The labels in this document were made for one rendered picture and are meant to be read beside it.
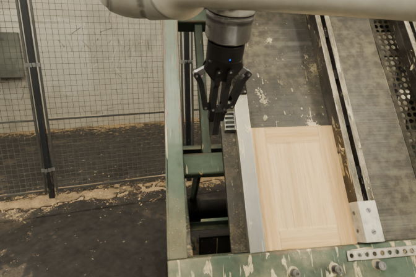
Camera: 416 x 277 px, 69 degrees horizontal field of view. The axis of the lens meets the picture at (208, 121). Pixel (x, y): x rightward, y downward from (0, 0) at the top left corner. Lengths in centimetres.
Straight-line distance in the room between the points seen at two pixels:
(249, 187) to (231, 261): 23
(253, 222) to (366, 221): 36
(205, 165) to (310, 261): 45
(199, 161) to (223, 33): 61
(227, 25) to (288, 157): 65
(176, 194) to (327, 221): 51
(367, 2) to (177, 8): 23
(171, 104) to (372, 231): 77
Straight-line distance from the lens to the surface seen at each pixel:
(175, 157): 100
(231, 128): 109
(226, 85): 65
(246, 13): 57
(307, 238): 109
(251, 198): 102
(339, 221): 114
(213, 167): 109
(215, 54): 60
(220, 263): 99
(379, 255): 116
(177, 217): 98
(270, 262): 102
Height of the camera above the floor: 153
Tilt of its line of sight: 15 degrees down
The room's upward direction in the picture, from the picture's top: straight up
